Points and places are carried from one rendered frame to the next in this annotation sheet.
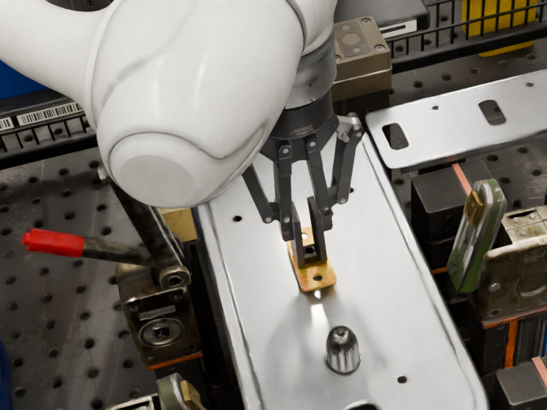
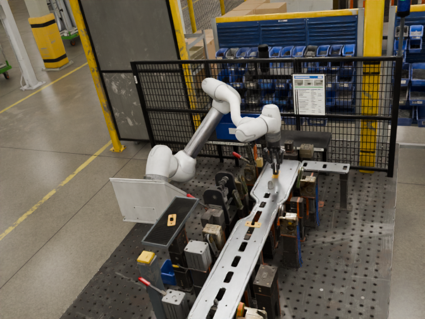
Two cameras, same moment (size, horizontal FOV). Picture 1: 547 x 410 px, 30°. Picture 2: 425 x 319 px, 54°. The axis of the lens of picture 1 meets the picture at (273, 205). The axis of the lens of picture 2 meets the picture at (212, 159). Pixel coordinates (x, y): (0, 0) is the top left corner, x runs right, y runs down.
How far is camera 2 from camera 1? 1.70 m
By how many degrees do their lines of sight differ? 31
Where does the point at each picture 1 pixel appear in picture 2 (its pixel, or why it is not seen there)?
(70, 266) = not seen: hidden behind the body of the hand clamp
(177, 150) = (241, 132)
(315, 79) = (274, 138)
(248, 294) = (264, 176)
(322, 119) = (276, 145)
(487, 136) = (320, 169)
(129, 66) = (241, 123)
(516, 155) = (350, 190)
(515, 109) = (329, 166)
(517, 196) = not seen: hidden behind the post
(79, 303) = not seen: hidden behind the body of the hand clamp
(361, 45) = (307, 147)
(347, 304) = (277, 181)
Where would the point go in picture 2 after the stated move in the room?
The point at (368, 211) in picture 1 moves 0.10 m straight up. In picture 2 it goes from (291, 172) to (289, 158)
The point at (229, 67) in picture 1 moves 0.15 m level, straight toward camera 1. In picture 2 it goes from (251, 126) to (240, 139)
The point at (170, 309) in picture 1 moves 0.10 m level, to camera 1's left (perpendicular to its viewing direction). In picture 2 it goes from (250, 173) to (236, 170)
